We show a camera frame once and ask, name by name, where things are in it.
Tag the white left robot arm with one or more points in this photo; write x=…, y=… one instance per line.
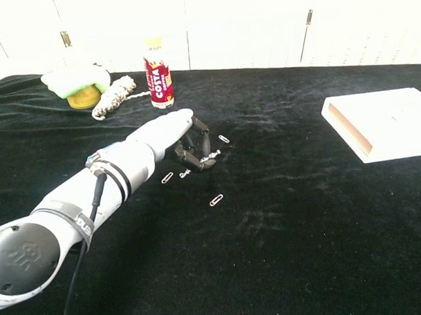
x=60, y=211

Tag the metal screen hinge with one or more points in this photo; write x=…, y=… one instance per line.
x=65, y=38
x=309, y=17

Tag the light green folded cloth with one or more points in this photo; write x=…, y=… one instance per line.
x=76, y=79

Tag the yellow round tin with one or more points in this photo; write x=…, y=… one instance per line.
x=84, y=99

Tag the black velvet tablecloth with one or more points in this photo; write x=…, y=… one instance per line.
x=286, y=248

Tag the flat white cardboard box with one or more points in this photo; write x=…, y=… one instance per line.
x=392, y=123

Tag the red Costa coffee bottle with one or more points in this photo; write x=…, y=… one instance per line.
x=159, y=86

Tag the grey black left robot hand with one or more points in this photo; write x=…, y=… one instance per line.
x=168, y=129

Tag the silver paper clip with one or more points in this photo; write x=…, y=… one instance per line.
x=224, y=138
x=167, y=177
x=215, y=200

